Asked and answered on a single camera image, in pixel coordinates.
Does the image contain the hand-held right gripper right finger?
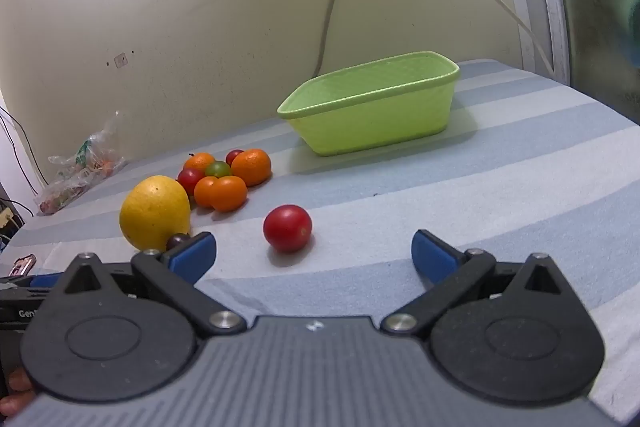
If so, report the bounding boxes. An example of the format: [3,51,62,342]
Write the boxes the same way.
[381,229,573,337]

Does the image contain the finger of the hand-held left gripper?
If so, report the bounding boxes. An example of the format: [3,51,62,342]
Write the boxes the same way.
[29,273,67,289]

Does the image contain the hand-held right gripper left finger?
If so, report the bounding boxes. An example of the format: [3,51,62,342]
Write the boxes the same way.
[62,231,247,339]

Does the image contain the large yellow citrus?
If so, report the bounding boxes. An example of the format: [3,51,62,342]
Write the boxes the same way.
[119,175,192,252]

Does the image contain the orange mandarin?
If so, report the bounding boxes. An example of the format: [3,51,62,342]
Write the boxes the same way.
[183,153,217,175]
[210,176,249,213]
[230,148,272,187]
[193,176,220,208]

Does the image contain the large red tomato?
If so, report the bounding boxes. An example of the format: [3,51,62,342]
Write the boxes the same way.
[263,204,313,254]

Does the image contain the green plastic basket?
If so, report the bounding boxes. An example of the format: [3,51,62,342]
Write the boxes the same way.
[276,51,461,158]

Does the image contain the person's left hand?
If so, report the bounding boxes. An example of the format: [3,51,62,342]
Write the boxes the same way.
[0,367,37,415]

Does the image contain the striped blue bed sheet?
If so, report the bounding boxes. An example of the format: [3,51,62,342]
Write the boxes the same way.
[0,58,640,425]

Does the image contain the clear plastic bag with produce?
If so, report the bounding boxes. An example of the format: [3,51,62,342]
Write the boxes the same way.
[32,109,128,216]

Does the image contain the patterned frosted window pane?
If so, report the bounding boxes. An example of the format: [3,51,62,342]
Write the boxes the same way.
[542,0,640,128]

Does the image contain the thin black cable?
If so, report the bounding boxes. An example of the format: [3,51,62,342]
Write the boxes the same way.
[0,106,51,188]

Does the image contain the grey wall cable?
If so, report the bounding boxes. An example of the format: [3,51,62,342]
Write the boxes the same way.
[312,0,351,80]

